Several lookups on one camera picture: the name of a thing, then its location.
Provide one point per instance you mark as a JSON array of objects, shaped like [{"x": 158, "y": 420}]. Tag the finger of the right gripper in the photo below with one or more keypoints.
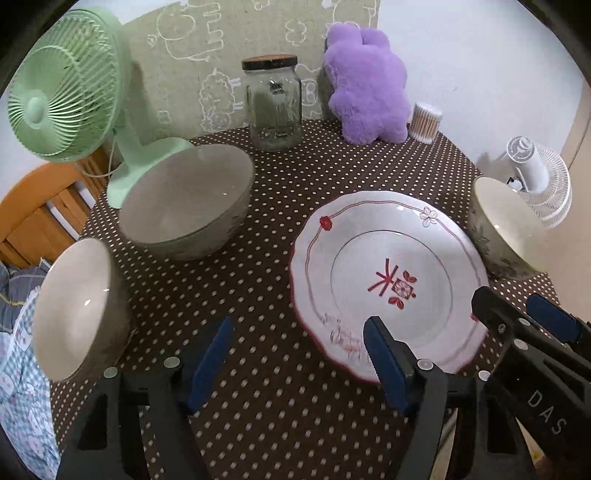
[
  {"x": 516, "y": 327},
  {"x": 567, "y": 328}
]

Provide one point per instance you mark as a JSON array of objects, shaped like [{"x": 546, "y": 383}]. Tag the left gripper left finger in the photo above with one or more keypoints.
[{"x": 105, "y": 441}]

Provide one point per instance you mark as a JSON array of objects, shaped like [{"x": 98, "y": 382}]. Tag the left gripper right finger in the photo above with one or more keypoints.
[{"x": 488, "y": 442}]

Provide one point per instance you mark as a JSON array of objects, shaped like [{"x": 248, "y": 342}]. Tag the white plate red pattern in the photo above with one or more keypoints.
[{"x": 386, "y": 254}]

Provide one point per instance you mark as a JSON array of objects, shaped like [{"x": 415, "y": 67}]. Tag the large grey bowl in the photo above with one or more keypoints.
[{"x": 190, "y": 204}]

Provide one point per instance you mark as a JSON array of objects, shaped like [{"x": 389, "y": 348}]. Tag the cream floral bowl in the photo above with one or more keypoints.
[{"x": 508, "y": 234}]

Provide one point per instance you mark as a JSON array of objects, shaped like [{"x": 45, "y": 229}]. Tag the blue checkered bedding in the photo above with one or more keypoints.
[{"x": 28, "y": 445}]

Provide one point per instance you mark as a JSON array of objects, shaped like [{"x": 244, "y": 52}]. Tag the small grey white bowl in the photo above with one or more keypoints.
[{"x": 82, "y": 320}]

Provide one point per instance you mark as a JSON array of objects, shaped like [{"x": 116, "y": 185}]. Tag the white floor fan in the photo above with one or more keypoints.
[{"x": 542, "y": 178}]

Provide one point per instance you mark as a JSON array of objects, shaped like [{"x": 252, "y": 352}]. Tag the brown polka dot tablecloth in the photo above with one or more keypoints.
[{"x": 281, "y": 410}]

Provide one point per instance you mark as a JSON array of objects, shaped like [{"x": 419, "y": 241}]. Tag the cotton swab container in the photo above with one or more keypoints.
[{"x": 425, "y": 122}]

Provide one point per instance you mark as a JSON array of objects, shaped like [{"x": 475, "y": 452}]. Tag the orange wooden chair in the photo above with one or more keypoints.
[{"x": 42, "y": 215}]

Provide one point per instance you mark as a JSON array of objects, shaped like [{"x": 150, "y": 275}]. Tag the purple plush toy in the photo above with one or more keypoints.
[{"x": 368, "y": 85}]

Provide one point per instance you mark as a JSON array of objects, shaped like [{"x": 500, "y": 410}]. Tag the glass jar black lid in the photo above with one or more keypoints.
[{"x": 273, "y": 101}]

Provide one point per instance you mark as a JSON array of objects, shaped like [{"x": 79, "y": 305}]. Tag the green desk fan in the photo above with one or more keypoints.
[{"x": 68, "y": 95}]

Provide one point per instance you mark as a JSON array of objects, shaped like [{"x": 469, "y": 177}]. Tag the green cartoon wall cloth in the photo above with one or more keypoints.
[{"x": 187, "y": 78}]

